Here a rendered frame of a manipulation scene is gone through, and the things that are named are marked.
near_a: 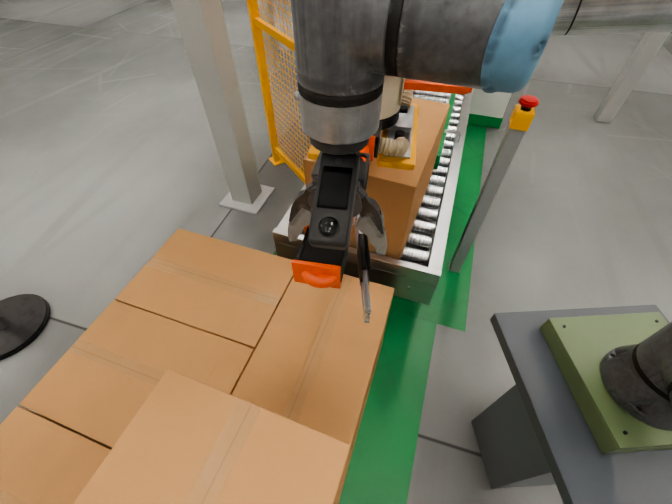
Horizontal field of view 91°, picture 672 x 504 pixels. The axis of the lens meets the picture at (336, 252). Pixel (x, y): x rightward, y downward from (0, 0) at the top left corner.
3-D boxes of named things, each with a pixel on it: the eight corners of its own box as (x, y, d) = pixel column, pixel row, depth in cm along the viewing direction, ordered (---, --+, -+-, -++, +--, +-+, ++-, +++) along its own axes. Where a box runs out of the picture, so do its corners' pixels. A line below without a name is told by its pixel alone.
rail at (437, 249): (466, 78, 284) (473, 54, 270) (472, 79, 283) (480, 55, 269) (418, 295, 143) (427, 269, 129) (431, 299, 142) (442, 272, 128)
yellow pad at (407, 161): (387, 106, 111) (389, 91, 107) (418, 109, 110) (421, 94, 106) (376, 167, 89) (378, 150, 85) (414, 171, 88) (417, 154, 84)
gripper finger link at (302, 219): (299, 221, 57) (330, 191, 51) (290, 247, 53) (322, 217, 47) (284, 211, 56) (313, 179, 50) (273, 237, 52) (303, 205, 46)
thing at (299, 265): (306, 242, 58) (304, 222, 54) (348, 248, 57) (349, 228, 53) (294, 282, 53) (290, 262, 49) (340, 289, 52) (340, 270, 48)
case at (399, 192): (357, 162, 182) (361, 87, 151) (430, 180, 172) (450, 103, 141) (309, 237, 146) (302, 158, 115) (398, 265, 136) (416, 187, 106)
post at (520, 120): (449, 262, 207) (516, 103, 131) (460, 265, 206) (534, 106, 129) (448, 270, 203) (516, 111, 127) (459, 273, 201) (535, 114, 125)
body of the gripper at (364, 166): (369, 187, 51) (376, 110, 42) (361, 226, 45) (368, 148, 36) (320, 181, 52) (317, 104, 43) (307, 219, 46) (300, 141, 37)
